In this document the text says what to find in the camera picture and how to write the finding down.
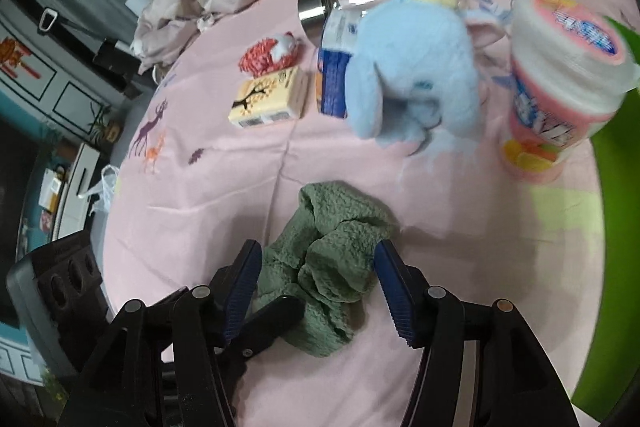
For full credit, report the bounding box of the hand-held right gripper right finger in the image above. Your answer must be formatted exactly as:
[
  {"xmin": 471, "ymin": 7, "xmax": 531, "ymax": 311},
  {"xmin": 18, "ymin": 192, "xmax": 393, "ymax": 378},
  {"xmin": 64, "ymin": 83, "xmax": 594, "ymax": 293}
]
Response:
[{"xmin": 374, "ymin": 238, "xmax": 581, "ymax": 427}]

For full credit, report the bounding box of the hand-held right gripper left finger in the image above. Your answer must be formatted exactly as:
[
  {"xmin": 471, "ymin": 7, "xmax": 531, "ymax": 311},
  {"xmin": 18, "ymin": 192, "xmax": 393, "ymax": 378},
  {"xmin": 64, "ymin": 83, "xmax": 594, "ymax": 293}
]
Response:
[{"xmin": 60, "ymin": 239, "xmax": 264, "ymax": 427}]

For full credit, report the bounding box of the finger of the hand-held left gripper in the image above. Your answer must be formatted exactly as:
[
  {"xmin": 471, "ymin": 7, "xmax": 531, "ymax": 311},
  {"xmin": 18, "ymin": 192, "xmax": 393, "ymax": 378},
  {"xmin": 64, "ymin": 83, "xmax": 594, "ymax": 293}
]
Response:
[{"xmin": 220, "ymin": 294, "xmax": 307, "ymax": 363}]

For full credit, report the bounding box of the grey-green fleece towel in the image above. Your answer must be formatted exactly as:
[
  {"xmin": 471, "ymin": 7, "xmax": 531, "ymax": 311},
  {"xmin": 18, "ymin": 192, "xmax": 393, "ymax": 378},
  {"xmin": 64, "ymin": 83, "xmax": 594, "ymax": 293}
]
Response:
[{"xmin": 250, "ymin": 181, "xmax": 401, "ymax": 358}]

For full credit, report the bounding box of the blue snack box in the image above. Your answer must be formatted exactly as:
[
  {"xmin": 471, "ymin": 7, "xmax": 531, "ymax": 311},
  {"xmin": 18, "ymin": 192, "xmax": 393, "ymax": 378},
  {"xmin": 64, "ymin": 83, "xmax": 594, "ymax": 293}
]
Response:
[{"xmin": 315, "ymin": 4, "xmax": 366, "ymax": 118}]

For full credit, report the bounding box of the green plastic container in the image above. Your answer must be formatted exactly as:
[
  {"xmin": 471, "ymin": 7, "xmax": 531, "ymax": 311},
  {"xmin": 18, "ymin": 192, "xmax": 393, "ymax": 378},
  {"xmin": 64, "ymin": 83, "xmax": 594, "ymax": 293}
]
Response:
[{"xmin": 570, "ymin": 17, "xmax": 640, "ymax": 414}]

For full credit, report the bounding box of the white low table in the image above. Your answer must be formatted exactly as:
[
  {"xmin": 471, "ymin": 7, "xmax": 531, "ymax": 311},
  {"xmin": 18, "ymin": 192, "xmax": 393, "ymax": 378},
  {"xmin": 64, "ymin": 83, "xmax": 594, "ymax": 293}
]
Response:
[{"xmin": 52, "ymin": 142, "xmax": 102, "ymax": 239}]

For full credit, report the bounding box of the white plastic bag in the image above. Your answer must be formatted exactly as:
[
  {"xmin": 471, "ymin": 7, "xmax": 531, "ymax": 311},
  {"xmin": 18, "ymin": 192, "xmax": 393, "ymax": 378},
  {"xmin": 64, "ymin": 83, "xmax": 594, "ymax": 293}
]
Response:
[{"xmin": 80, "ymin": 164, "xmax": 121, "ymax": 212}]

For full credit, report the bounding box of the dark screen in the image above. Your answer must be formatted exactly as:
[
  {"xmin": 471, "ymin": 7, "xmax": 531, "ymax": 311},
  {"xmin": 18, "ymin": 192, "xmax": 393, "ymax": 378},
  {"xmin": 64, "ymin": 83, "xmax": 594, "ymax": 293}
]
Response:
[{"xmin": 0, "ymin": 117, "xmax": 46, "ymax": 258}]

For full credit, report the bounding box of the small potted plant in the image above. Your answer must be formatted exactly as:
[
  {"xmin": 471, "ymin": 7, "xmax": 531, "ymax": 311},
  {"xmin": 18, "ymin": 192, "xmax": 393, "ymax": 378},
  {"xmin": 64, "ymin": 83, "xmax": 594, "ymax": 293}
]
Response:
[{"xmin": 87, "ymin": 102, "xmax": 124, "ymax": 146}]

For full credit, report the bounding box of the yellow tissue pack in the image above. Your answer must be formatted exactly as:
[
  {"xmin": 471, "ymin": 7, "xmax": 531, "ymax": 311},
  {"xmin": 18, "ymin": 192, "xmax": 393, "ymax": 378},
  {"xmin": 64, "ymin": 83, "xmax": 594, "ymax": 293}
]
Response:
[{"xmin": 227, "ymin": 67, "xmax": 309, "ymax": 128}]

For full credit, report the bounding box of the grey panelled cabinet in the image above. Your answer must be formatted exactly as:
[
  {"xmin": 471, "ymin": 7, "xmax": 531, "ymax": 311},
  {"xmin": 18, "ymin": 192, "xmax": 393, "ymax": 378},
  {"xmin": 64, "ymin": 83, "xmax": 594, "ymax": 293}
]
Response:
[{"xmin": 0, "ymin": 0, "xmax": 151, "ymax": 148}]

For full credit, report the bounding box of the blue elephant plush toy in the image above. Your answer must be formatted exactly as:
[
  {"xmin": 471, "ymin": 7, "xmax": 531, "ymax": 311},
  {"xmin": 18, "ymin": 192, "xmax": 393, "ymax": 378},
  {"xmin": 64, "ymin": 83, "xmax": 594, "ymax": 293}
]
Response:
[{"xmin": 345, "ymin": 0, "xmax": 511, "ymax": 150}]

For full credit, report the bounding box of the black bag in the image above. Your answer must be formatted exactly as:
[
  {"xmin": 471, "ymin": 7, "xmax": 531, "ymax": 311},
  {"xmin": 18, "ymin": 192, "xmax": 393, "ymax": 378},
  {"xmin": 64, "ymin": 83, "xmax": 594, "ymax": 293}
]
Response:
[{"xmin": 92, "ymin": 38, "xmax": 144, "ymax": 98}]

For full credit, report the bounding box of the red paper decoration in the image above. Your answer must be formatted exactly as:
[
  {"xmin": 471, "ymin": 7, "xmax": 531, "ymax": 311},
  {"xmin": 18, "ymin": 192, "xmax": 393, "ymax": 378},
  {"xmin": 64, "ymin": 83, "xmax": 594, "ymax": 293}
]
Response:
[{"xmin": 0, "ymin": 38, "xmax": 44, "ymax": 80}]

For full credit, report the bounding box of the pink gum canister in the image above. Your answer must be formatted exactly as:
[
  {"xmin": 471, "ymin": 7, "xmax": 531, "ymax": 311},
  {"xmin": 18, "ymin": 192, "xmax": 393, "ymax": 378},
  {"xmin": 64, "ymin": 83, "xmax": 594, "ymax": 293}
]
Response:
[{"xmin": 500, "ymin": 0, "xmax": 640, "ymax": 185}]

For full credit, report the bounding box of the glass bottle with steel lid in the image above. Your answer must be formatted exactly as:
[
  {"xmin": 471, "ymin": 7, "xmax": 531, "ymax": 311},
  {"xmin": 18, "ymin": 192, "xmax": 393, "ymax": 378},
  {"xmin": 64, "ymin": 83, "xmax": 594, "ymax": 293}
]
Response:
[{"xmin": 297, "ymin": 0, "xmax": 476, "ymax": 50}]

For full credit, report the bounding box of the crumpled beige cloth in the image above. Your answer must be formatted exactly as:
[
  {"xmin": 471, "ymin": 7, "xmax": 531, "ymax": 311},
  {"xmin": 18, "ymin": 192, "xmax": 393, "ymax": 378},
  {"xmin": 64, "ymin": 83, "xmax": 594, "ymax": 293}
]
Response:
[{"xmin": 132, "ymin": 0, "xmax": 278, "ymax": 75}]

